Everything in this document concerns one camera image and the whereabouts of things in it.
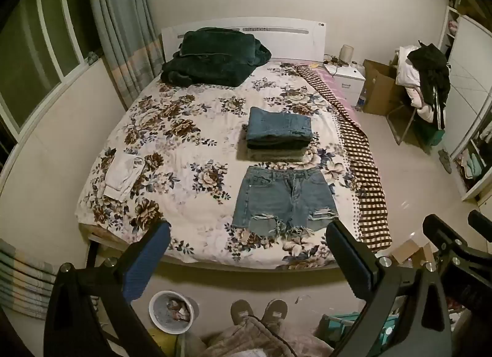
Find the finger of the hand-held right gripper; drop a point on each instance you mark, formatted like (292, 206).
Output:
(482, 224)
(442, 232)

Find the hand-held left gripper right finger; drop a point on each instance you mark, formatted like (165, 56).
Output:
(351, 261)

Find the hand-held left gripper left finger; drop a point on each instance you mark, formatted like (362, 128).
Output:
(148, 261)

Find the ripped denim shorts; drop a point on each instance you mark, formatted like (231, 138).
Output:
(282, 199)

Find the folded white pants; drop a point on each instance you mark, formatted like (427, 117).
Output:
(123, 174)

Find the folded beige pants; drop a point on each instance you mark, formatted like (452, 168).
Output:
(275, 154)

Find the folded dark pants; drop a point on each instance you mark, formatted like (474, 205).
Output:
(276, 146)

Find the small cardboard box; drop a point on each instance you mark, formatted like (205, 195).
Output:
(409, 253)

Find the white trash bucket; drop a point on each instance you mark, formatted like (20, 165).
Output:
(169, 312)

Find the teal plastic crate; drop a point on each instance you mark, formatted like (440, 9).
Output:
(342, 328)

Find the grey shoe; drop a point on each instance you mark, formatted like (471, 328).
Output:
(446, 161)

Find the grey slipper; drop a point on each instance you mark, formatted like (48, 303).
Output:
(275, 312)
(242, 312)

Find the green bin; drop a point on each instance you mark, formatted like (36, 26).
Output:
(436, 137)

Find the brown checked blanket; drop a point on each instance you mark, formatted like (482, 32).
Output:
(363, 165)

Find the folding chair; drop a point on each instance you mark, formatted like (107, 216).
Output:
(403, 118)

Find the striped folded mat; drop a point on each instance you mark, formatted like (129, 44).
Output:
(23, 280)

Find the bed with floral sheet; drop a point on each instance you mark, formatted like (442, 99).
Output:
(192, 141)

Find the person's quilted clothing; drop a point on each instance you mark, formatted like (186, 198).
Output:
(250, 341)

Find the folded blue jeans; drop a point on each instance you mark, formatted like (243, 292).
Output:
(278, 124)

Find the plastic water bottle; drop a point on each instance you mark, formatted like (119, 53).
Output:
(362, 98)

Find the large cardboard box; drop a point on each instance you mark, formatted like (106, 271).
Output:
(378, 90)

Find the white wardrobe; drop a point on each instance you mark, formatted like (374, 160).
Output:
(469, 65)

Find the black garment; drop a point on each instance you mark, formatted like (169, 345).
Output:
(432, 68)

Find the pile of pale clothes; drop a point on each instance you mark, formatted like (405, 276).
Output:
(407, 68)

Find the pink checked cloth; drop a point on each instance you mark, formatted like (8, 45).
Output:
(336, 91)

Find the white nightstand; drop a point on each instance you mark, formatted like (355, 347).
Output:
(349, 82)

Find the cream table lamp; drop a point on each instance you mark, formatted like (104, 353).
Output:
(346, 54)

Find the dark green blanket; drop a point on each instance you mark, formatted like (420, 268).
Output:
(215, 59)

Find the white bed headboard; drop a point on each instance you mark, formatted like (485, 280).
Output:
(299, 40)

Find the grey striped curtain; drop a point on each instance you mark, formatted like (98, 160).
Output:
(119, 22)

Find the white framed window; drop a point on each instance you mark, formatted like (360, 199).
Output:
(42, 38)

